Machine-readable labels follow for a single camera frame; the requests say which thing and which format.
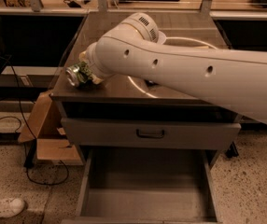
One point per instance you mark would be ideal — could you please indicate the black drawer handle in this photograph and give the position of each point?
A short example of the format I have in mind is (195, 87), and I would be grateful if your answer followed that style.
(150, 135)

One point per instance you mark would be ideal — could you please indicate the white sneaker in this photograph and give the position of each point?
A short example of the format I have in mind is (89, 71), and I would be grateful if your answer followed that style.
(10, 207)

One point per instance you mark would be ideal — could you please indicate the grey drawer cabinet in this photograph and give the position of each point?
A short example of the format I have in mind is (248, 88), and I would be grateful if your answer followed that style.
(129, 98)

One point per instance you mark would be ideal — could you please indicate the white bowl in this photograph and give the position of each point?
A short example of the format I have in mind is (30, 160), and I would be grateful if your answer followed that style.
(162, 38)

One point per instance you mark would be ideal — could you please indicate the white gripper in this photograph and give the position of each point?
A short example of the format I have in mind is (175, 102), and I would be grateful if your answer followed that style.
(90, 61)

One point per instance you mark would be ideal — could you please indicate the closed grey top drawer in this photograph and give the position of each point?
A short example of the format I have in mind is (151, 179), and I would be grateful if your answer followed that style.
(178, 135)

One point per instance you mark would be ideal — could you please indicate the blue snack packet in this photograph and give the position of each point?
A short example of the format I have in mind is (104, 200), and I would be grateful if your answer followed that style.
(151, 83)

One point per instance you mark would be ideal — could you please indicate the open grey middle drawer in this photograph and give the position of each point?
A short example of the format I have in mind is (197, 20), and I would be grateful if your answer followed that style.
(146, 186)

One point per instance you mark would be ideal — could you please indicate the brown cardboard box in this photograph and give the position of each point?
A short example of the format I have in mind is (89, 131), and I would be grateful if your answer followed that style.
(44, 133)

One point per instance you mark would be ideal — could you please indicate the green soda can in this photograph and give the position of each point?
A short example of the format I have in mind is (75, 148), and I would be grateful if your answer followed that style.
(78, 74)

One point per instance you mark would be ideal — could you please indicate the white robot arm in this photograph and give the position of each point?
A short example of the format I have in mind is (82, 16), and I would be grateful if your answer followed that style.
(232, 79)

